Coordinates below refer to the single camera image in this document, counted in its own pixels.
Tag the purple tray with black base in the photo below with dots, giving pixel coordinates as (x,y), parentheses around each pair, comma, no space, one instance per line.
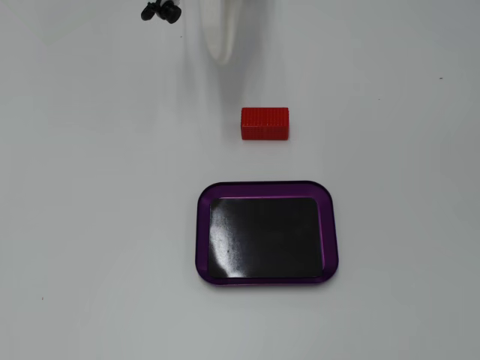
(262,240)

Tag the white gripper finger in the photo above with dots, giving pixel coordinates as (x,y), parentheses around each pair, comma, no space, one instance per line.
(221,33)

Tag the red textured rectangular block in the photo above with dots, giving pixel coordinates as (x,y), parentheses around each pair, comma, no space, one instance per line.
(264,123)

